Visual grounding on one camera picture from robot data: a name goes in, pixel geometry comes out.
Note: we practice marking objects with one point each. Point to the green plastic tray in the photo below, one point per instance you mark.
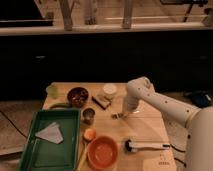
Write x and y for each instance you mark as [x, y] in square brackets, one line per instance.
[52, 143]

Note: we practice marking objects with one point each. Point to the brown wooden block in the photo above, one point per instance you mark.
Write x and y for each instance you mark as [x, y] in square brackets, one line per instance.
[103, 103]

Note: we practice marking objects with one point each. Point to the grey folded cloth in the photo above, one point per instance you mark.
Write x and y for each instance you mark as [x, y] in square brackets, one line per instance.
[51, 133]

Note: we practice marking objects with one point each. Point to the yellow wooden spoon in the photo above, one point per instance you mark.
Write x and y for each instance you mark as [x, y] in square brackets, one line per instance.
[82, 157]

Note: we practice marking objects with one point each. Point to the white cup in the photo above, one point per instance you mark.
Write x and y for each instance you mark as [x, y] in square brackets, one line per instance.
[110, 90]

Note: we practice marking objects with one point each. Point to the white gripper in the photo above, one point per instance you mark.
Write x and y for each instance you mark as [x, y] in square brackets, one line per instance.
[130, 103]

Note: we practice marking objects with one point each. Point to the metal fork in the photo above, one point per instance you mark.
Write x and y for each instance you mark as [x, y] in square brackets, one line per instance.
[117, 116]

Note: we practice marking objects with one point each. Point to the green plastic cup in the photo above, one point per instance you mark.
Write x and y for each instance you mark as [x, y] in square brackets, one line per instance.
[52, 91]

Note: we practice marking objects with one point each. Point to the dark bowl with food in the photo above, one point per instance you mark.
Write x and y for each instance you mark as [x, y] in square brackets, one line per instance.
[77, 96]

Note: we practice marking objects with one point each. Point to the white dish brush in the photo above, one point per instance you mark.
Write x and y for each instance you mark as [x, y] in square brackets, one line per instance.
[134, 146]

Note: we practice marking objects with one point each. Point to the small metal cup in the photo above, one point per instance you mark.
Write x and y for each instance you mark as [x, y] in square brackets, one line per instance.
[88, 116]

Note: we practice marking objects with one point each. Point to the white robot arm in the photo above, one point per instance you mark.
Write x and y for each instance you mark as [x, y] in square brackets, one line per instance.
[198, 121]

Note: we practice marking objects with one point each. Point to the orange round fruit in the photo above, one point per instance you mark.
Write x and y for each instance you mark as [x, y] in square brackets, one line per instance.
[89, 134]

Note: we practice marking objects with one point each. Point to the orange bowl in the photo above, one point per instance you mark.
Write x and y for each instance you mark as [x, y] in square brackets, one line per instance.
[102, 153]

